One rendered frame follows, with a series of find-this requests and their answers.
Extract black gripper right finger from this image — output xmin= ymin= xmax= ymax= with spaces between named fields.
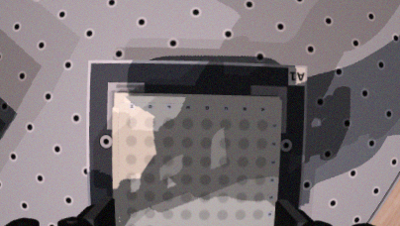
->
xmin=274 ymin=199 xmax=375 ymax=226

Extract grey pcr plate with grid of round wells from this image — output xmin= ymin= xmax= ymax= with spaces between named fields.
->
xmin=112 ymin=93 xmax=282 ymax=226

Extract grey flat base plate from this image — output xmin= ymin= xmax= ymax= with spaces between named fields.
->
xmin=0 ymin=0 xmax=400 ymax=226

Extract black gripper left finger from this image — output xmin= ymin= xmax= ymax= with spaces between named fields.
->
xmin=5 ymin=196 xmax=116 ymax=226

